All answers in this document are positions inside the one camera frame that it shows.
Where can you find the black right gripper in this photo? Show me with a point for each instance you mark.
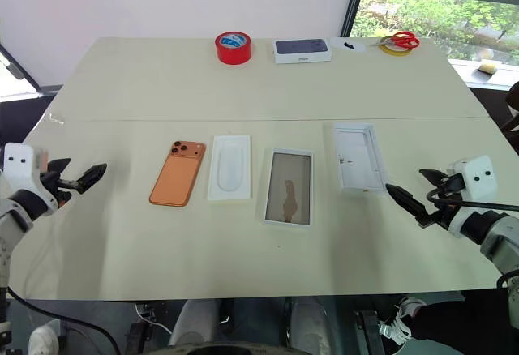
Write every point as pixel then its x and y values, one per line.
pixel 444 213

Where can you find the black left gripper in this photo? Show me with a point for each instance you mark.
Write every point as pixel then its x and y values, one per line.
pixel 61 186

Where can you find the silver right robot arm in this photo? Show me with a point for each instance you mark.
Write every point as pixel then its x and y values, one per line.
pixel 498 241

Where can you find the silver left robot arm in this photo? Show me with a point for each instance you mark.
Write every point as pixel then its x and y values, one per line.
pixel 12 225

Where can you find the white phone box base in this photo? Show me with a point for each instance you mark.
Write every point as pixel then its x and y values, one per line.
pixel 359 160

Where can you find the white phone box lid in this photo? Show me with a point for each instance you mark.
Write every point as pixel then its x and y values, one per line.
pixel 288 189

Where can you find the white paper tray insert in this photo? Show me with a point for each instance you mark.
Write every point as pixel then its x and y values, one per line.
pixel 230 168

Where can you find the white iPhone box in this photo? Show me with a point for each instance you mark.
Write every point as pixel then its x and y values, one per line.
pixel 302 49

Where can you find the orange smartphone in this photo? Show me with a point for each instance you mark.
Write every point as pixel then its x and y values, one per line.
pixel 176 180

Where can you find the black metal bar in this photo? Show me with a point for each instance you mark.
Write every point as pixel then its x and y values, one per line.
pixel 16 69

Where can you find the dark chair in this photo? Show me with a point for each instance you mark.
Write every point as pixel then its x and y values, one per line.
pixel 511 108

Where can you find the white sneaker with laces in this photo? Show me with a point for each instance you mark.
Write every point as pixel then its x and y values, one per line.
pixel 399 322

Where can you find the yellow sponge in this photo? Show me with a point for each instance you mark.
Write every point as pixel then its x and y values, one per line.
pixel 486 67

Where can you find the thin yellow tape roll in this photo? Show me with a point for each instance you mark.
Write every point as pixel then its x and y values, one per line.
pixel 395 51

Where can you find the person's black trouser leg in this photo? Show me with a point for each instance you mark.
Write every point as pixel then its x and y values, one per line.
pixel 466 326

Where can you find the white paper card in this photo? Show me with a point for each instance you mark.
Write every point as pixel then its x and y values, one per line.
pixel 361 45

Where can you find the small black clip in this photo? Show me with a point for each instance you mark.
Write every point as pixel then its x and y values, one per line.
pixel 348 45

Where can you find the plain white shoe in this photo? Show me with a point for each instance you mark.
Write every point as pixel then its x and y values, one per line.
pixel 42 340

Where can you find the silver right robot leg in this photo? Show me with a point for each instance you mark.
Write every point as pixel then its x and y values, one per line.
pixel 310 324

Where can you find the silver robot leg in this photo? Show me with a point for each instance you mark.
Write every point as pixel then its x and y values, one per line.
pixel 310 324
pixel 194 322

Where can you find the silver left robot leg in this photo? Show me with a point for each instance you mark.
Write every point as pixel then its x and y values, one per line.
pixel 194 322

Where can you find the red tape roll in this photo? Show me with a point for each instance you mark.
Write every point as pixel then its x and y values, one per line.
pixel 233 49

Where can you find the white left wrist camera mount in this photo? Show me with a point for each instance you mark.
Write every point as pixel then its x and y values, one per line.
pixel 19 164

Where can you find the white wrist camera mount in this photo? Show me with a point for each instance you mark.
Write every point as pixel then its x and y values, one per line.
pixel 476 172
pixel 19 164

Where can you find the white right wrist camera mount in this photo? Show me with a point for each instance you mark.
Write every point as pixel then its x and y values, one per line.
pixel 476 172

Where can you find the black table leg bracket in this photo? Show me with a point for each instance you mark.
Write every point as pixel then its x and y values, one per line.
pixel 371 330

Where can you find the black window frame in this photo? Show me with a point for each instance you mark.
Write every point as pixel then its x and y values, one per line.
pixel 356 0

